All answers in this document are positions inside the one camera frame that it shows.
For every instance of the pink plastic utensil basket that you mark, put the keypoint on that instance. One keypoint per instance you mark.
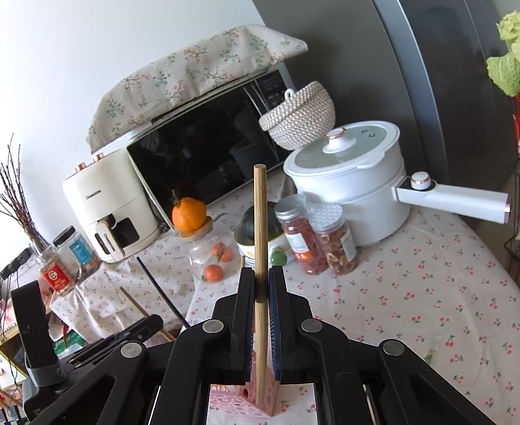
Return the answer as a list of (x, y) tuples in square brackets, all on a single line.
[(274, 396)]

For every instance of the grey refrigerator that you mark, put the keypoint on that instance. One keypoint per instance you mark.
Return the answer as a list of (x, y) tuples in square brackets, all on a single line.
[(419, 75)]

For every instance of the red label glass jar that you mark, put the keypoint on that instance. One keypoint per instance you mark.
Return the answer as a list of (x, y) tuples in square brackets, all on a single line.
[(56, 276)]

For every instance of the floral fabric cover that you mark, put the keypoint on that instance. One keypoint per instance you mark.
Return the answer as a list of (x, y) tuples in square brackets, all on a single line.
[(176, 79)]

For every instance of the white ceramic bowl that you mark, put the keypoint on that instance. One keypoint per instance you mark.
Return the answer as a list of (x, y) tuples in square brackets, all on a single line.
[(244, 249)]

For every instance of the green packet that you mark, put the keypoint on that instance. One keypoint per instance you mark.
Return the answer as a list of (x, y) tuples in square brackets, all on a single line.
[(72, 341)]

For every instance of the black chopstick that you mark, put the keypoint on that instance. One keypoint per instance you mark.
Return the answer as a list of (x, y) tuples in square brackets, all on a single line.
[(162, 294)]

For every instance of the white electric pot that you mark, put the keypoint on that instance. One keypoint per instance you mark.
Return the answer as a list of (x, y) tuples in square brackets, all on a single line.
[(353, 208)]

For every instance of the bare dried branches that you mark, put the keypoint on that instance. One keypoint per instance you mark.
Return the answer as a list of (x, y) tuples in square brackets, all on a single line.
[(16, 203)]

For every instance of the jar of red dried fruit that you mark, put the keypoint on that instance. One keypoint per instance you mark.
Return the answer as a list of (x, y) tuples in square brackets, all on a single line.
[(304, 248)]

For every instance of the large orange fruit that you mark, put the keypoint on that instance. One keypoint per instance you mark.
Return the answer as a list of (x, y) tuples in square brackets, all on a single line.
[(189, 217)]

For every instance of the cream air fryer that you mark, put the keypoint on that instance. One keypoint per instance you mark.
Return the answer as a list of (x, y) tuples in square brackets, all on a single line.
[(109, 195)]

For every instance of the woven lidded basket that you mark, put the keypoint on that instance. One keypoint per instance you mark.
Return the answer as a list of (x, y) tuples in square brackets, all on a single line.
[(300, 119)]

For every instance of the blue label black lid jar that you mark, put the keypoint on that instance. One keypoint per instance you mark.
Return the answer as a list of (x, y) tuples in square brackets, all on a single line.
[(80, 252)]

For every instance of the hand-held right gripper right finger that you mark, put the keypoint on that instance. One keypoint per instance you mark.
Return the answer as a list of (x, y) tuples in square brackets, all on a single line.
[(275, 318)]

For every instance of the small tangerine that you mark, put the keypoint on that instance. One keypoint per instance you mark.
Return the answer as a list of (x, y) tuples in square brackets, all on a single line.
[(213, 273), (218, 252), (228, 255)]

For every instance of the dark green squash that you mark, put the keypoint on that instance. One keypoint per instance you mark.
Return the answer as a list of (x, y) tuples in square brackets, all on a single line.
[(246, 228)]

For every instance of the jar of dried fruit rings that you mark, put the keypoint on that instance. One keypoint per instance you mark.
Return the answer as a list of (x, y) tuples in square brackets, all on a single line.
[(337, 252)]

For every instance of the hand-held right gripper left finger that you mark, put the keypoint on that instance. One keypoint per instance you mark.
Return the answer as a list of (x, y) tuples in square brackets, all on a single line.
[(247, 318)]

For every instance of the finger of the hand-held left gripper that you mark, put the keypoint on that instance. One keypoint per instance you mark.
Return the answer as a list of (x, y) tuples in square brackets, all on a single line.
[(140, 327)]

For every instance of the plain wooden chopstick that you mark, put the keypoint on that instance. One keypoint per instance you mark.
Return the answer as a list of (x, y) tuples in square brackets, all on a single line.
[(136, 307), (260, 230)]

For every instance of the cherry print cabinet cloth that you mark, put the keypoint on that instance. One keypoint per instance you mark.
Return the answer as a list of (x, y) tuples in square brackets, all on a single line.
[(109, 292)]

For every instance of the glass jar with wooden lid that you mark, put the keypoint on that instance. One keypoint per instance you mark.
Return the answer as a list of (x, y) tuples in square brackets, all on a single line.
[(198, 252)]

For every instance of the black power strip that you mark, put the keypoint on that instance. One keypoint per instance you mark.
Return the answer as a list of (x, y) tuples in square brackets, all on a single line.
[(14, 265)]

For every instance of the napa cabbage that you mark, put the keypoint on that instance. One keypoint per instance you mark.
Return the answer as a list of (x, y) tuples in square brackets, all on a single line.
[(517, 53)]

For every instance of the white rimmed glass pot lid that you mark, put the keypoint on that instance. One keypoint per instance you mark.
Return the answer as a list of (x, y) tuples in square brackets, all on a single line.
[(353, 150)]

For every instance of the black microwave oven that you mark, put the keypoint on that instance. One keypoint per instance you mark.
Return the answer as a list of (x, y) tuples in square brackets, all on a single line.
[(198, 150)]

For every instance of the cherry print tablecloth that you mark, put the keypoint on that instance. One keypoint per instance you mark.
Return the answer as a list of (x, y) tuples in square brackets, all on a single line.
[(419, 296)]

